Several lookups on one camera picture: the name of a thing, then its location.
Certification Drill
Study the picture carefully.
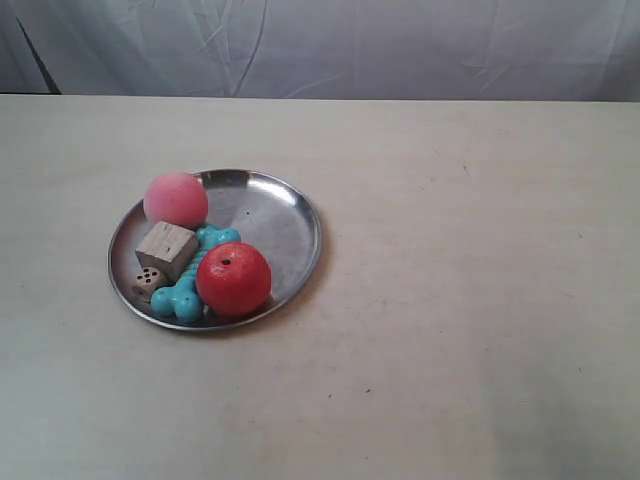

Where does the round silver metal plate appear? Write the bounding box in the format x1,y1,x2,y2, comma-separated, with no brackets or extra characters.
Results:
108,169,323,333

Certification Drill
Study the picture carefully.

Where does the red toy apple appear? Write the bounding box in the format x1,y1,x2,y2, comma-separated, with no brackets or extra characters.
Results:
196,242,272,317

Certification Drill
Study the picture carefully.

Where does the pink toy peach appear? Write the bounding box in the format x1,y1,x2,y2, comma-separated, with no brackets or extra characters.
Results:
143,172,209,228

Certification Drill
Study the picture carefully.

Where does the teal rubber bone toy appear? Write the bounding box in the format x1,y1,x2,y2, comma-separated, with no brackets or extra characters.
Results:
150,224,241,323

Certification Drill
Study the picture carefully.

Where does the light wooden block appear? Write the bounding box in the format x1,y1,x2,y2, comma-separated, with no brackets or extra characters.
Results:
135,221,200,282

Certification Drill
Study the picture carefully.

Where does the small wooden die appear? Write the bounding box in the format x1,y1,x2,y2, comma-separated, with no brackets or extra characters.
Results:
131,267,167,303

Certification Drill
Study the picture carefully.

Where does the white backdrop cloth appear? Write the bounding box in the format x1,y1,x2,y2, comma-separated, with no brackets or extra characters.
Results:
1,1,639,101

